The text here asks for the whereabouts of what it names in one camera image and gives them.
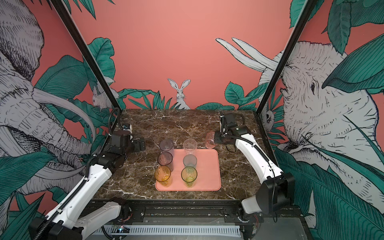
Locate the pink clear tumbler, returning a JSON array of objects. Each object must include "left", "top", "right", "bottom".
[{"left": 205, "top": 132, "right": 216, "bottom": 149}]

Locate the clear colourless tumbler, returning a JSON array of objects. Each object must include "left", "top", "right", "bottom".
[{"left": 183, "top": 139, "right": 198, "bottom": 155}]

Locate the blue-grey clear tumbler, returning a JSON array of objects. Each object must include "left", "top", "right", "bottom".
[{"left": 159, "top": 139, "right": 174, "bottom": 156}]

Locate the dark smoky tumbler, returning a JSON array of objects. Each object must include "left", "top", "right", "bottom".
[{"left": 157, "top": 152, "right": 174, "bottom": 172}]

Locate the pink plastic tray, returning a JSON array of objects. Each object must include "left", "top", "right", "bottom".
[{"left": 156, "top": 149, "right": 221, "bottom": 192}]

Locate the teal frosted tumbler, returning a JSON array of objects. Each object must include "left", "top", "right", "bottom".
[{"left": 183, "top": 154, "right": 198, "bottom": 168}]

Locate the amber yellow tumbler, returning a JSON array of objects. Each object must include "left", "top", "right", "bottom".
[{"left": 155, "top": 166, "right": 172, "bottom": 187}]

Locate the light green tumbler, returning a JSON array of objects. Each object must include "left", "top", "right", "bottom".
[{"left": 181, "top": 167, "right": 198, "bottom": 188}]

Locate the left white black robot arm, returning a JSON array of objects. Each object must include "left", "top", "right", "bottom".
[{"left": 28, "top": 130, "right": 146, "bottom": 240}]

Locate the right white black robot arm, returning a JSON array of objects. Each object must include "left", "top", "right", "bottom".
[{"left": 214, "top": 111, "right": 295, "bottom": 214}]

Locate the left black corrugated cable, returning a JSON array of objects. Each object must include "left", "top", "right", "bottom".
[{"left": 107, "top": 107, "right": 122, "bottom": 133}]

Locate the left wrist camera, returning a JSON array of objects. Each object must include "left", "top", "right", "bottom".
[{"left": 122, "top": 124, "right": 133, "bottom": 134}]

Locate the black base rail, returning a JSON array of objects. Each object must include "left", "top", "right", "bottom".
[{"left": 128, "top": 200, "right": 305, "bottom": 225}]

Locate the white slotted cable duct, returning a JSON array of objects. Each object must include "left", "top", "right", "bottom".
[{"left": 105, "top": 225, "right": 242, "bottom": 237}]

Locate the right black frame post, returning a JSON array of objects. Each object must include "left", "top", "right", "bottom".
[{"left": 256, "top": 0, "right": 318, "bottom": 116}]

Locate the black frame post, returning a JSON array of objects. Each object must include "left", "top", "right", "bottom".
[
  {"left": 51, "top": 0, "right": 122, "bottom": 111},
  {"left": 256, "top": 0, "right": 318, "bottom": 116}
]

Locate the left black frame post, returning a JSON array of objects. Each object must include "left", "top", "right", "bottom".
[{"left": 51, "top": 0, "right": 122, "bottom": 111}]

